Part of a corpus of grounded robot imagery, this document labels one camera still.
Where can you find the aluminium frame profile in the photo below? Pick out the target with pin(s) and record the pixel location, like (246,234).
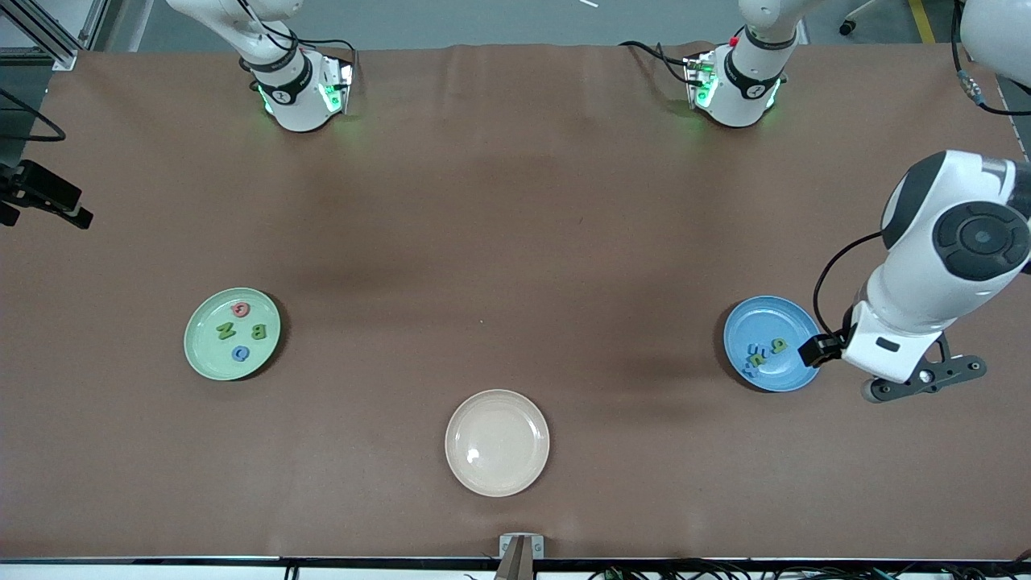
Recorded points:
(60,55)

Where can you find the green letter N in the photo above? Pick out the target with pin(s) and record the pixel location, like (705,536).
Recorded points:
(225,330)

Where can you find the green plate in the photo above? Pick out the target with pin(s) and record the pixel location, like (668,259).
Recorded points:
(201,358)

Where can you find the metal camera post bracket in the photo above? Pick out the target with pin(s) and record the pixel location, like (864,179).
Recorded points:
(519,564)

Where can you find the green letter q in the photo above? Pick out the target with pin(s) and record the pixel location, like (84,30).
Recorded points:
(778,345)

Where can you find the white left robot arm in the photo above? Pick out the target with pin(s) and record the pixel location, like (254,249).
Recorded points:
(918,274)

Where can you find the red letter G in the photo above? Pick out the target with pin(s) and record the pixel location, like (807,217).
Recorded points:
(237,309)

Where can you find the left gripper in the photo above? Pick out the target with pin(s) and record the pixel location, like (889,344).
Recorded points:
(823,350)

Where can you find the green letter B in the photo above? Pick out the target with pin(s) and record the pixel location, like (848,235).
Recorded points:
(258,331)

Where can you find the brown table mat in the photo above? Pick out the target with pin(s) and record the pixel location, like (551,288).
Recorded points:
(161,483)

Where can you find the office chair base leg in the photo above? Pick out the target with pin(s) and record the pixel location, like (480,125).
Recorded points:
(846,28)

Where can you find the beige plate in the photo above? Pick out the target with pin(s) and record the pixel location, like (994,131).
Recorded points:
(497,443)

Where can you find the blue letter C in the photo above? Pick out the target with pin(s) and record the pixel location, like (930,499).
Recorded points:
(234,354)

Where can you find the blue plate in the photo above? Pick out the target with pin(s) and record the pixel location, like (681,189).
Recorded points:
(773,318)

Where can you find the silver base connector panel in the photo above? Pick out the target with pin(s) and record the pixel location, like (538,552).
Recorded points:
(342,80)
(697,80)

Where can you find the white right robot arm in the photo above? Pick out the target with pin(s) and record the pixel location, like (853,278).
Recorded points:
(298,105)

